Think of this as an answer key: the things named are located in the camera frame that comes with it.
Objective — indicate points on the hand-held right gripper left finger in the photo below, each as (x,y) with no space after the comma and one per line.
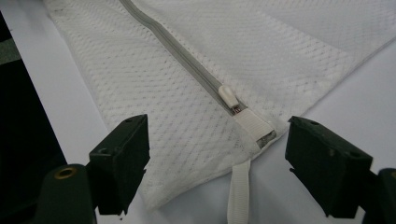
(121,161)

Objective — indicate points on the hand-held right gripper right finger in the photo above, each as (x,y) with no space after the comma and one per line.
(327,165)

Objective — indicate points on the white mesh laundry bag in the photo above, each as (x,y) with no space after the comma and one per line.
(140,77)

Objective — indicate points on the white table cover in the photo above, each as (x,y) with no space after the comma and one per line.
(358,109)

